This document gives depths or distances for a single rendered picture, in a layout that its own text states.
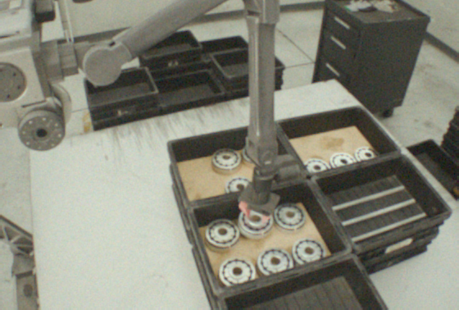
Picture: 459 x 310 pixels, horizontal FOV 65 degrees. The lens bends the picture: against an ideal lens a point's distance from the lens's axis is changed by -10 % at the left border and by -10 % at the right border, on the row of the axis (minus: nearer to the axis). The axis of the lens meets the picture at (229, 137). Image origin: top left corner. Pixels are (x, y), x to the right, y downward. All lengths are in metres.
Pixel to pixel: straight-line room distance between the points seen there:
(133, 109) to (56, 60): 1.47
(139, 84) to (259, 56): 1.64
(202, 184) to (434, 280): 0.88
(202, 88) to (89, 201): 1.33
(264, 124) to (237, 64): 1.72
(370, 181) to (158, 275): 0.80
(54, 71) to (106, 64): 0.11
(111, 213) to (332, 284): 0.81
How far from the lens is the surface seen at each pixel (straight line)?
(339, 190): 1.42
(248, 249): 1.22
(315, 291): 1.17
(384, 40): 2.71
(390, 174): 1.53
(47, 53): 0.82
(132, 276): 1.33
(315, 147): 1.56
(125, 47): 0.82
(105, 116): 2.26
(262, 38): 0.92
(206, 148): 1.44
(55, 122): 1.18
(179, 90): 2.61
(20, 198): 2.69
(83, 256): 1.41
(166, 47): 2.90
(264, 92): 0.95
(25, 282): 2.00
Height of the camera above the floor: 1.85
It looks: 41 degrees down
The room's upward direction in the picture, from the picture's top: 2 degrees clockwise
